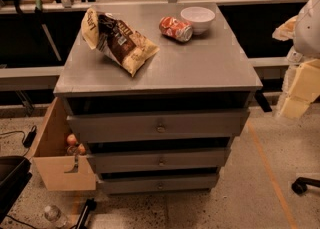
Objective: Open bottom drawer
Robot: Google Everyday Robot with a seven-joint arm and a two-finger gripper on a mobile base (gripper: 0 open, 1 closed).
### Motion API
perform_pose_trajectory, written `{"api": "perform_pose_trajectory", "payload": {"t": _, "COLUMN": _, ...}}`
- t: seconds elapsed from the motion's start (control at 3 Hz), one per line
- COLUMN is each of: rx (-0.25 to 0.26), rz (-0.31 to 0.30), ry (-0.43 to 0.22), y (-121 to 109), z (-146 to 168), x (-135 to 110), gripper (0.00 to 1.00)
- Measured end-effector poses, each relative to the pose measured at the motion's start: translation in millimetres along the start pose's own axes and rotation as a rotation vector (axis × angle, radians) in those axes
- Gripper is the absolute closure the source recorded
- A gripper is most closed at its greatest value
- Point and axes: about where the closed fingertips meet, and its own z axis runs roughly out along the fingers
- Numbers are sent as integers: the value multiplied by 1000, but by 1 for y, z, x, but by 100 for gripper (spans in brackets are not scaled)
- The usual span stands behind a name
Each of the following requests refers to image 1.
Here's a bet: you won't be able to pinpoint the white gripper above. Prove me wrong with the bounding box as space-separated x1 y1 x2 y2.
272 16 320 119

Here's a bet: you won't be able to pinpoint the grey bottom drawer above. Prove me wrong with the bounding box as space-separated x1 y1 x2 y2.
100 173 219 195

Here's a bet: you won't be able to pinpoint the grey drawer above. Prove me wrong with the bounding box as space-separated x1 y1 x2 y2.
87 148 230 173
67 109 249 143
100 173 219 195

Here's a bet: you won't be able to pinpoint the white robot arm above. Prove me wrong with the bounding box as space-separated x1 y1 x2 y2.
272 0 320 120

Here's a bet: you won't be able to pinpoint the grey top drawer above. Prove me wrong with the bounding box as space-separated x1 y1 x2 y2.
67 109 249 143

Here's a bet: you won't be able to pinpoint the grey middle drawer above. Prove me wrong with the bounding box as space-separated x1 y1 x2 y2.
87 148 230 173

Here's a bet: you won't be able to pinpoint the grey drawer cabinet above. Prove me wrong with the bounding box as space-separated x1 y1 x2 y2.
54 3 262 184

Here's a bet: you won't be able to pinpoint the white bowl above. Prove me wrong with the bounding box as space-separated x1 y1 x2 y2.
180 7 215 35

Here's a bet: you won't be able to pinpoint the black chair caster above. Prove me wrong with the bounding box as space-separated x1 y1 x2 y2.
291 177 320 195

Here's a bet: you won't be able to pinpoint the red soda can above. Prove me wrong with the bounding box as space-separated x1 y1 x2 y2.
159 16 193 43

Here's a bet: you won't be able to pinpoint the yellow brown chip bag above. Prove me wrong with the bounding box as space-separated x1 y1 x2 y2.
81 8 160 77

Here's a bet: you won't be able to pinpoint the red apple lower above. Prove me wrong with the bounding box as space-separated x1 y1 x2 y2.
77 144 86 155

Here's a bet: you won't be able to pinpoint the red apple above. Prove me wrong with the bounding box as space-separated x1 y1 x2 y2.
66 134 78 146
77 144 86 155

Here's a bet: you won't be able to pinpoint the red apple upper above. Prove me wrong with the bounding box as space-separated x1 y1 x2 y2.
66 134 78 146

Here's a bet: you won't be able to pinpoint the black clamp tool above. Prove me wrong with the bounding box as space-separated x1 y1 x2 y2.
75 199 97 229

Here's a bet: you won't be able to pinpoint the wooden side box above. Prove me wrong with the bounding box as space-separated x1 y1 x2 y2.
28 98 96 191

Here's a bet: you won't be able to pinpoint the black power adapter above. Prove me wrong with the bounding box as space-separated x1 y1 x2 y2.
23 126 37 148

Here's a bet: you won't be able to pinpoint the clear plastic water bottle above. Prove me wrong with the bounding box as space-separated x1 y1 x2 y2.
44 205 68 229

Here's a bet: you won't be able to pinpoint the black bin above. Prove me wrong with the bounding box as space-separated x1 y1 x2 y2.
0 156 32 223

